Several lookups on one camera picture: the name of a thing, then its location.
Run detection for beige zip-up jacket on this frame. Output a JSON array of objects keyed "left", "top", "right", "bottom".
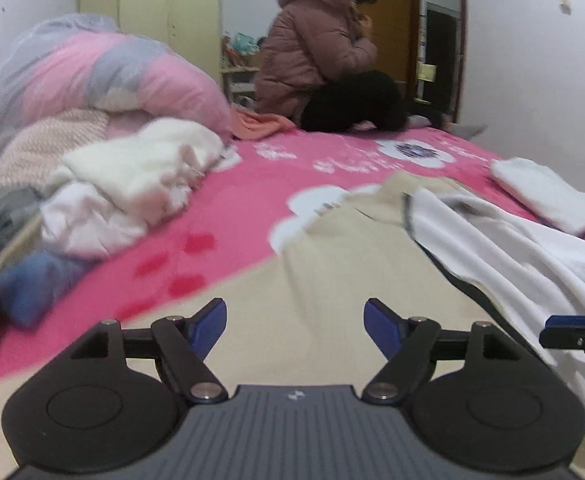
[{"left": 0, "top": 169, "right": 585, "bottom": 480}]

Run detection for pink floral bed blanket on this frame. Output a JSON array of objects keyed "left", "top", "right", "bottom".
[{"left": 0, "top": 127, "right": 585, "bottom": 396}]

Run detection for folded white towel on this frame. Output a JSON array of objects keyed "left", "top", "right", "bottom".
[{"left": 490, "top": 157, "right": 585, "bottom": 237}]

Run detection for white pale pink garment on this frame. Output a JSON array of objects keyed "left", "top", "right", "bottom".
[{"left": 40, "top": 182, "right": 148, "bottom": 260}]

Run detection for blue denim jeans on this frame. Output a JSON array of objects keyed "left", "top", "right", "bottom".
[{"left": 0, "top": 250, "right": 97, "bottom": 330}]

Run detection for cream fleece garment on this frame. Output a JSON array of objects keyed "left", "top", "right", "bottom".
[{"left": 46, "top": 118, "right": 224, "bottom": 226}]

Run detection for salmon orange cloth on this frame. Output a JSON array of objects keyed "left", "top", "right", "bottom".
[{"left": 230, "top": 106, "right": 296, "bottom": 141}]

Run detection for pink checkered knit blanket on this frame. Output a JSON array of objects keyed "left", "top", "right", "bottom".
[{"left": 0, "top": 110, "right": 109, "bottom": 191}]

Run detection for person in mauve puffer coat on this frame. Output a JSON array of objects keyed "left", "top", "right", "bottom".
[{"left": 253, "top": 0, "right": 486, "bottom": 140}]

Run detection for pink grey rolled duvet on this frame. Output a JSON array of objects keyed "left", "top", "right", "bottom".
[{"left": 0, "top": 13, "right": 232, "bottom": 154}]

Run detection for brown wooden door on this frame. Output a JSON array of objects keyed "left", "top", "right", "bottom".
[{"left": 361, "top": 0, "right": 421, "bottom": 92}]

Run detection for yellow-green wardrobe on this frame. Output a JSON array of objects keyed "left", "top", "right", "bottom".
[{"left": 78, "top": 0, "right": 221, "bottom": 81}]

